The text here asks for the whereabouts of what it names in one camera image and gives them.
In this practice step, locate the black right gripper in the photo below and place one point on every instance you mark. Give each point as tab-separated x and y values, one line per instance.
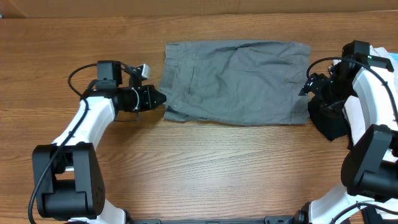
314	84

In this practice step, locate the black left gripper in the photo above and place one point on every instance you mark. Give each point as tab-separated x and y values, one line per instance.
148	91

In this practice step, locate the grey shorts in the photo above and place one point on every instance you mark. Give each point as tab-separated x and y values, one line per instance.
240	82

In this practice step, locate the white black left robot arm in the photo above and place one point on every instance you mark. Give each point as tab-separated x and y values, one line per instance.
68	182

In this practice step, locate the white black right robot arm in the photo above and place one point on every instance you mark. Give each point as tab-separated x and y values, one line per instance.
369	171

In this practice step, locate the black folded garment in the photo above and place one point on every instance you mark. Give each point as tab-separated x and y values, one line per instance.
331	128

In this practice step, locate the light beige folded shorts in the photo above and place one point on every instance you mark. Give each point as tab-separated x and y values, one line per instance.
373	99

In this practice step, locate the light blue cloth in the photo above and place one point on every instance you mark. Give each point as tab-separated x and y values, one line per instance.
394	56

